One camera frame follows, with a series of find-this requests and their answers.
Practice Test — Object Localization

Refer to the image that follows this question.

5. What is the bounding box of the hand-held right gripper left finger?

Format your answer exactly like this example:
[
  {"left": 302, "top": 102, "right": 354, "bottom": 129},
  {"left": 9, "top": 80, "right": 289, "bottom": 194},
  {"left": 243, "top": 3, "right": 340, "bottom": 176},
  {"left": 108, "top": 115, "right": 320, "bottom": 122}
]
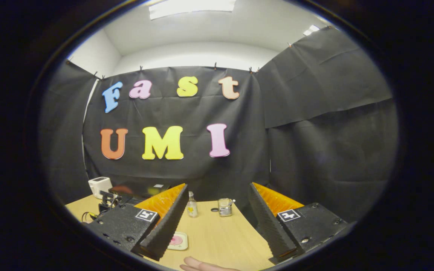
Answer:
[{"left": 85, "top": 183, "right": 189, "bottom": 261}]

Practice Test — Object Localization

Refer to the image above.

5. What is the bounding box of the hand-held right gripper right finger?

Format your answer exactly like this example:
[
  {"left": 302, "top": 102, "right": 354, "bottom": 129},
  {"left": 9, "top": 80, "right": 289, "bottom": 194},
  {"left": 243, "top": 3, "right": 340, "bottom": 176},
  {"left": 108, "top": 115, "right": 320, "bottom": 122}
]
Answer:
[{"left": 248, "top": 183, "right": 348, "bottom": 264}]

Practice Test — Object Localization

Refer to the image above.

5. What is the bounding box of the cream square plate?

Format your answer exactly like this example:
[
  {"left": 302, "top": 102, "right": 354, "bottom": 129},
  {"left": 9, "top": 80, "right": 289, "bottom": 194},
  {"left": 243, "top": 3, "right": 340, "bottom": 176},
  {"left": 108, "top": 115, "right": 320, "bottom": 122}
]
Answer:
[{"left": 166, "top": 232, "right": 188, "bottom": 251}]

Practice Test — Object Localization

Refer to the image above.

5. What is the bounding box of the black electric oven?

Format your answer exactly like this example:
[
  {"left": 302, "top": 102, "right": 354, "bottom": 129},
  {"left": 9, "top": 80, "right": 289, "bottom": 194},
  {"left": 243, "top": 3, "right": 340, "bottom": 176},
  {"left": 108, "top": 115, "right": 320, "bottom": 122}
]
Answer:
[{"left": 110, "top": 182, "right": 172, "bottom": 207}]

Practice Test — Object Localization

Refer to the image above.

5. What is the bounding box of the white toaster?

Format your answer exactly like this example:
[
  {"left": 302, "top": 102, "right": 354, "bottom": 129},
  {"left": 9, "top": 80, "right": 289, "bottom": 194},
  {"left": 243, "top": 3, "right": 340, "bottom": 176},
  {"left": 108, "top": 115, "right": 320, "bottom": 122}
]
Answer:
[{"left": 88, "top": 177, "right": 113, "bottom": 199}]

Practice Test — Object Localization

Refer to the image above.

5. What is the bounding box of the clear drink bottle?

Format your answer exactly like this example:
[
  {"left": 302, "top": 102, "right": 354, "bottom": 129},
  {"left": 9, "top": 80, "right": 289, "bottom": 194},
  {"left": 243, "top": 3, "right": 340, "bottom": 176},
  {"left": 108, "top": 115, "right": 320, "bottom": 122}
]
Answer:
[{"left": 186, "top": 191, "right": 198, "bottom": 218}]

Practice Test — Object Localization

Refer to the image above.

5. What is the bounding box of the wire mesh holder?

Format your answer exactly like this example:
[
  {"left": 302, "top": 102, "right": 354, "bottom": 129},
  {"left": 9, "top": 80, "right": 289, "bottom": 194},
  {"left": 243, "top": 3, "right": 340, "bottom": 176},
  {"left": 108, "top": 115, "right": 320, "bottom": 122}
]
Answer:
[{"left": 218, "top": 198, "right": 233, "bottom": 217}]

